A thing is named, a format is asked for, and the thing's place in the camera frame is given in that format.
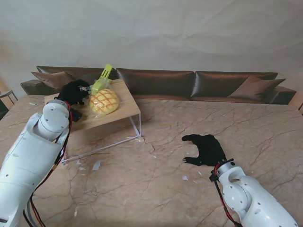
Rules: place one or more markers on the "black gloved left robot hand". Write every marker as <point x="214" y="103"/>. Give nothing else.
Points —
<point x="73" y="92"/>

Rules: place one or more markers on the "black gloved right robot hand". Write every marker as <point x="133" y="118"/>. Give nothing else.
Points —
<point x="209" y="149"/>

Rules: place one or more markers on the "yellow pineapple bun bread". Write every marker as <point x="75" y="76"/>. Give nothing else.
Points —
<point x="104" y="101"/>

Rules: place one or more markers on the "green plastic sealing clip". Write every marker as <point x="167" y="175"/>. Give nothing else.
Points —
<point x="104" y="75"/>

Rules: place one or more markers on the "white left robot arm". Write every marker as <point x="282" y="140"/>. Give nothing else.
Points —
<point x="28" y="153"/>

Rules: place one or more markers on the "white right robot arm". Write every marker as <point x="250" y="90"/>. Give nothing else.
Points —
<point x="251" y="201"/>

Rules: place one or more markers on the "brown leather cushion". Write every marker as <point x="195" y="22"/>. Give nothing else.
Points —
<point x="255" y="87"/>
<point x="52" y="79"/>

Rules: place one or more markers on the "brown leather sofa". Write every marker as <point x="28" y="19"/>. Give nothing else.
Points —
<point x="189" y="82"/>

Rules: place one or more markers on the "light wooden furniture edge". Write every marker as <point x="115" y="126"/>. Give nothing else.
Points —
<point x="297" y="104"/>

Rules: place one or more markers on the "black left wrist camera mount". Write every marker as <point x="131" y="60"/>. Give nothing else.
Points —
<point x="76" y="115"/>

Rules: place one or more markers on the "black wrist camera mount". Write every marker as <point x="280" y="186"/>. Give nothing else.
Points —
<point x="213" y="177"/>
<point x="76" y="115"/>

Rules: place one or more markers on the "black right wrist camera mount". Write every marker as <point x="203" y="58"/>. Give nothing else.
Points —
<point x="213" y="177"/>

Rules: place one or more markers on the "small wooden table white frame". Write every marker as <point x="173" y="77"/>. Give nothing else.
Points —
<point x="118" y="113"/>

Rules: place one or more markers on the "chair with metal frame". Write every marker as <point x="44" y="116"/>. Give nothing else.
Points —
<point x="6" y="99"/>

